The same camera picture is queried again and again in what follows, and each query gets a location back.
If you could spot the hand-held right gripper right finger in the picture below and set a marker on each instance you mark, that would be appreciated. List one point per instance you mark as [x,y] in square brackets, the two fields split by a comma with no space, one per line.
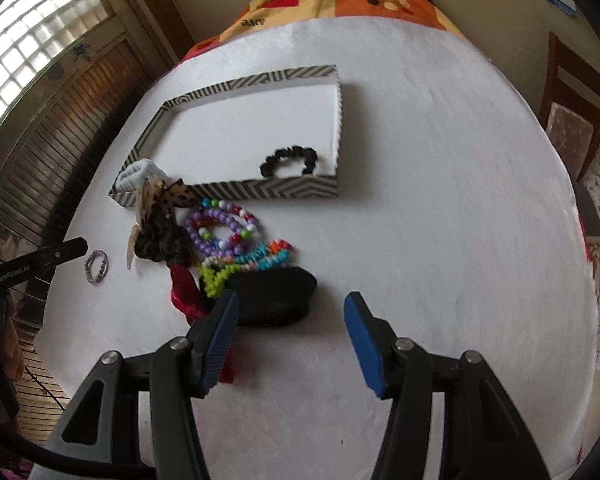
[367,345]

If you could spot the wooden chair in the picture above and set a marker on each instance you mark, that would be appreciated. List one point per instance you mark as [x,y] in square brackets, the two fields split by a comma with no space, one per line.
[565,75]

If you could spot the glass block window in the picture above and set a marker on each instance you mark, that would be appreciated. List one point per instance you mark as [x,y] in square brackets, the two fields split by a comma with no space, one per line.
[40,35]

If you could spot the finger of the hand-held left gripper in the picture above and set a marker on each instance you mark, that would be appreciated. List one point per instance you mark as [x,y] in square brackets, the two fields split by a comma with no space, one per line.
[40,259]

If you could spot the white tablecloth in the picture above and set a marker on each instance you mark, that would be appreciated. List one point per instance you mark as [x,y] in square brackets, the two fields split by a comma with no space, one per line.
[430,210]

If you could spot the black headband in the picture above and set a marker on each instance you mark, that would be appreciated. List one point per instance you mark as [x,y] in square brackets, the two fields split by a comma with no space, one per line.
[280,295]

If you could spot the wooden slatted door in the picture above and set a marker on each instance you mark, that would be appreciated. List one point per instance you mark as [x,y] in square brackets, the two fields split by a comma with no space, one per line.
[70,125]

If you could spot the leopard print bow scrunchie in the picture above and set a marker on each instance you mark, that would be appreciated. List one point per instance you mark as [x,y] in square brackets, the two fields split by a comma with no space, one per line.
[155,245]

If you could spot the white scrunchie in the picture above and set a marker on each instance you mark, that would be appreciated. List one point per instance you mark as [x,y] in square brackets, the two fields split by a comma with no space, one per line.
[137,175]

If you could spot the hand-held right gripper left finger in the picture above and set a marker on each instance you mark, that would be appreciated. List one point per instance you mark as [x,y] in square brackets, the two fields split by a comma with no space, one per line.
[219,345]

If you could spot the striped-border white tray box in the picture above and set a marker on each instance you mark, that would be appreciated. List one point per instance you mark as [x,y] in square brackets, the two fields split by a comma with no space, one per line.
[240,135]

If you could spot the black scrunchie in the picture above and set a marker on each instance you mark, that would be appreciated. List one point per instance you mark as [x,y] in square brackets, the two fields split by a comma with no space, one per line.
[267,165]

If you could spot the red ribbon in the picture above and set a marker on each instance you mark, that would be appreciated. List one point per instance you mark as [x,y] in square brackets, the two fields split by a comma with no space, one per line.
[182,290]

